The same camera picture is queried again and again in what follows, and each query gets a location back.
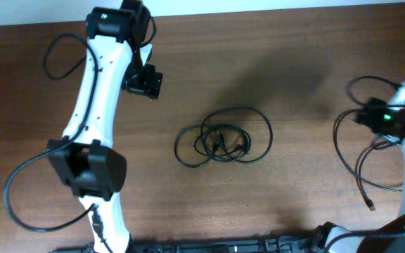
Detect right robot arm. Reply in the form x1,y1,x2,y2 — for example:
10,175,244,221
321,77,405,252

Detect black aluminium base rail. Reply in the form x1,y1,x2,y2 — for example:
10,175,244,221
49,231,323,253

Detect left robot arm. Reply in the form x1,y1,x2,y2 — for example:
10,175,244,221
47,1,163,252

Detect black USB cable bundle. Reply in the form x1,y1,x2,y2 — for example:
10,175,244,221
174,106,274,169

